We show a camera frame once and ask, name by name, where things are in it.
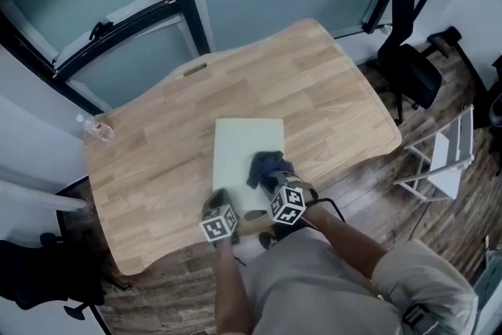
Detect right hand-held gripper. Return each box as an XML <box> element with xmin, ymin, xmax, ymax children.
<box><xmin>258</xmin><ymin>167</ymin><xmax>317</xmax><ymax>227</ymax></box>

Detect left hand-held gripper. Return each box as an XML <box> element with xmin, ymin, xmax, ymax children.
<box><xmin>198</xmin><ymin>188</ymin><xmax>240</xmax><ymax>243</ymax></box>

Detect dark blue cloth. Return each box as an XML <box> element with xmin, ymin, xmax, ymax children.
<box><xmin>246</xmin><ymin>149</ymin><xmax>296</xmax><ymax>191</ymax></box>

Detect pale green board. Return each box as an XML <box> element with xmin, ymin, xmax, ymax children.
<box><xmin>211</xmin><ymin>117</ymin><xmax>286</xmax><ymax>214</ymax></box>

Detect person's left forearm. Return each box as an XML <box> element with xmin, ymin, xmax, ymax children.
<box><xmin>213</xmin><ymin>238</ymin><xmax>256</xmax><ymax>335</ymax></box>

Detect person's right forearm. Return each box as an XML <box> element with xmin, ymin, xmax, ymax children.
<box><xmin>303</xmin><ymin>205</ymin><xmax>388</xmax><ymax>282</ymax></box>

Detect person's black trousers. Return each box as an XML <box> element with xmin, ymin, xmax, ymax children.
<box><xmin>273</xmin><ymin>220</ymin><xmax>304</xmax><ymax>245</ymax></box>

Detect person's black shoe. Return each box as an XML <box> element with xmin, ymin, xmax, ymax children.
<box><xmin>258</xmin><ymin>231</ymin><xmax>276</xmax><ymax>250</ymax></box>

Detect person's light grey shirt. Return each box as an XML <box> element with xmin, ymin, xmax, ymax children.
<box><xmin>238</xmin><ymin>226</ymin><xmax>480</xmax><ymax>335</ymax></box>

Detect clear plastic water bottle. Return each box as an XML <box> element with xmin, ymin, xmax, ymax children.
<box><xmin>75</xmin><ymin>113</ymin><xmax>116</xmax><ymax>144</ymax></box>

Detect white folding chair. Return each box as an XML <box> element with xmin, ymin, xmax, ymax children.
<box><xmin>392</xmin><ymin>104</ymin><xmax>476</xmax><ymax>203</ymax></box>

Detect black mesh office chair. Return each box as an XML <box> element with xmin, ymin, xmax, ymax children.
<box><xmin>366</xmin><ymin>0</ymin><xmax>462</xmax><ymax>127</ymax></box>
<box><xmin>0</xmin><ymin>231</ymin><xmax>133</xmax><ymax>321</ymax></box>

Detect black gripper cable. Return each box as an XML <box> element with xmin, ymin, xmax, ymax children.
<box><xmin>308</xmin><ymin>197</ymin><xmax>347</xmax><ymax>224</ymax></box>

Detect thin black floor cable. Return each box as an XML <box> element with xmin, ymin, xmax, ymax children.
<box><xmin>410</xmin><ymin>187</ymin><xmax>437</xmax><ymax>237</ymax></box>

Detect white wall pipe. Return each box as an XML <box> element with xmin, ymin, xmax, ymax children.
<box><xmin>0</xmin><ymin>167</ymin><xmax>89</xmax><ymax>211</ymax></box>

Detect grey buckle strap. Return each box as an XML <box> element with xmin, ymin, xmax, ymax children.
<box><xmin>401</xmin><ymin>303</ymin><xmax>437</xmax><ymax>331</ymax></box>

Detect black window handle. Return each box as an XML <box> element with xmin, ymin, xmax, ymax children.
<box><xmin>89</xmin><ymin>20</ymin><xmax>115</xmax><ymax>42</ymax></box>

